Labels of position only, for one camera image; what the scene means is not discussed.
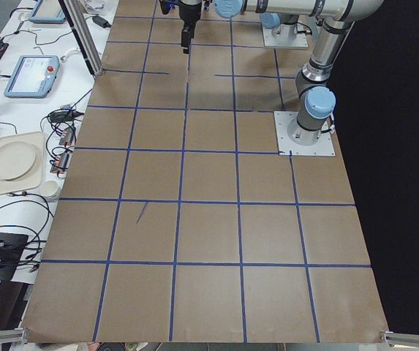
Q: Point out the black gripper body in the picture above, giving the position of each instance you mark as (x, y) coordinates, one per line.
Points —
(188, 12)

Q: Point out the black power adapter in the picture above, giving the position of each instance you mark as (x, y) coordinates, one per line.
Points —
(101, 22)

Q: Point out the blue teach pendant far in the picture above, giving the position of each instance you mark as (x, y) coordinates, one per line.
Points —
(47, 11)

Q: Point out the blue teach pendant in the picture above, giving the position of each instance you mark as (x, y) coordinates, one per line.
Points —
(47, 11)
(33, 77)

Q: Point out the blue teach pendant near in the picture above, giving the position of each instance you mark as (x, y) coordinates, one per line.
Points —
(33, 77)

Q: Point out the red circuit board upper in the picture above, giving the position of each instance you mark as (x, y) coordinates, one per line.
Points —
(68, 137)

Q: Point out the red circuit board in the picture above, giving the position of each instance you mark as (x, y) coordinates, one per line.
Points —
(68, 137)
(60, 163)

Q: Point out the red circuit board lower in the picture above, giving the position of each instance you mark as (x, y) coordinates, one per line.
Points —
(60, 163)

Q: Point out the white paper cup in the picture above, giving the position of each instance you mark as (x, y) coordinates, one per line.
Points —
(50, 190)

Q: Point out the beige tray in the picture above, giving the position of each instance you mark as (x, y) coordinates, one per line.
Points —
(33, 178)

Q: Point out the beige round plate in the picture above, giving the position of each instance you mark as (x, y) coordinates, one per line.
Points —
(16, 159)

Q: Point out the aluminium frame post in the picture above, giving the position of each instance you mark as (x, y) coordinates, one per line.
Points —
(83, 37)

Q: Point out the aluminium rail bottom left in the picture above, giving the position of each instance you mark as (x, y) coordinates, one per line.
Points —
(18, 335)

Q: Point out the aluminium rail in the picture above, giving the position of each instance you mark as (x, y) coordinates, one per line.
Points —
(404, 339)
(18, 335)

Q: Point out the aluminium rail bottom right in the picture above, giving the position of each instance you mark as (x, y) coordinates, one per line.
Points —
(404, 339)

